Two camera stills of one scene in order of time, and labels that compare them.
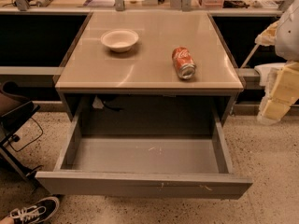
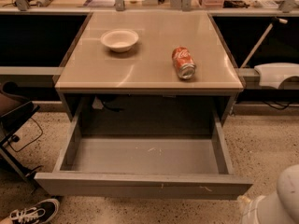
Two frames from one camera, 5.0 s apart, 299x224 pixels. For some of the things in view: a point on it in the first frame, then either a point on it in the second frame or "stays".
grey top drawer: (151, 166) stays
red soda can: (183, 62) stays
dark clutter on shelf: (234, 0) stays
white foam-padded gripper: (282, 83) → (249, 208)
